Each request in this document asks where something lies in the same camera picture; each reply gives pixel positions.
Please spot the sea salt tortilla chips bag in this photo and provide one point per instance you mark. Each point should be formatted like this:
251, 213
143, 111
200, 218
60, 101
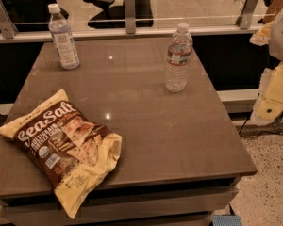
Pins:
75, 154

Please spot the middle metal railing bracket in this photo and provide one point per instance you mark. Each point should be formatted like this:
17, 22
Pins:
130, 24

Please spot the right metal railing bracket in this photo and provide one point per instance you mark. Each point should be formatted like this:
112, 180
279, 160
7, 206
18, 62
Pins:
245, 18

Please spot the metal railing bracket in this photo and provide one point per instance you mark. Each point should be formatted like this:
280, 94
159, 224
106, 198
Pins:
130, 24
245, 18
7, 28

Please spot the left metal railing bracket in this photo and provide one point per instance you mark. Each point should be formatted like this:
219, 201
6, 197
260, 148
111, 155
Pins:
7, 28

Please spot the clear ribbed water bottle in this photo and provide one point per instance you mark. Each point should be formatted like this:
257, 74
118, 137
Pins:
178, 58

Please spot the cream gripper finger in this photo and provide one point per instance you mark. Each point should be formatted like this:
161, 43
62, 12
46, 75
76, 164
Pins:
262, 36
269, 103

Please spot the black office chair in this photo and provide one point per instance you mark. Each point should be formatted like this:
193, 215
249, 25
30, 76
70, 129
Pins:
114, 16

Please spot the blue perforated box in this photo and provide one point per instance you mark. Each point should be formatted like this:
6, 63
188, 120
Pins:
219, 220

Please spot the white-labelled water bottle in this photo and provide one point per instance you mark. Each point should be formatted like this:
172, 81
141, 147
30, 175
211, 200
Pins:
63, 38

